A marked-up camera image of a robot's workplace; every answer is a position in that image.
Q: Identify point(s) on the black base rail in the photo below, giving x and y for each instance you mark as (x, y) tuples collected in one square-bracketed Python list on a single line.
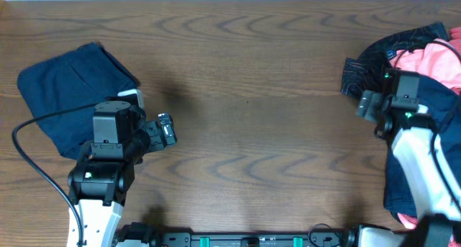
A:
[(321, 235)]

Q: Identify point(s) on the light pink garment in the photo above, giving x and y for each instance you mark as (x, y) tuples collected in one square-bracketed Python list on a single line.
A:
[(435, 61)]

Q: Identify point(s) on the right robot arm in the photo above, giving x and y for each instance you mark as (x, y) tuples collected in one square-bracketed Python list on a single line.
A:
[(411, 133)]

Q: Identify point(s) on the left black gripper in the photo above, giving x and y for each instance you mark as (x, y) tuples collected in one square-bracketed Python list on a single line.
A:
[(155, 142)]

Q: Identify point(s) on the folded navy shorts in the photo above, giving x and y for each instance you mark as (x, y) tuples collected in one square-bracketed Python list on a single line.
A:
[(80, 77)]

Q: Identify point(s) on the navy shorts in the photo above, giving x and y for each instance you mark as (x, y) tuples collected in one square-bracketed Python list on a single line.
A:
[(80, 77), (440, 100)]

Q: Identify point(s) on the red coral garment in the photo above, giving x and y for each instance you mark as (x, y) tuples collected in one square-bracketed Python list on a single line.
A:
[(411, 223)]

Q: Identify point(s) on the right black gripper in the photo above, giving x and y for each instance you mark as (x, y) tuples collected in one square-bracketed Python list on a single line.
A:
[(369, 104)]

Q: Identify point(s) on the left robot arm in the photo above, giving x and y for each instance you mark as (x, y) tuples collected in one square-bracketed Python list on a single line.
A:
[(98, 186)]

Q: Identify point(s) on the black patterned garment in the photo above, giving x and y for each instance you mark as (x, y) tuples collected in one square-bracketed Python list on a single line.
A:
[(368, 70)]

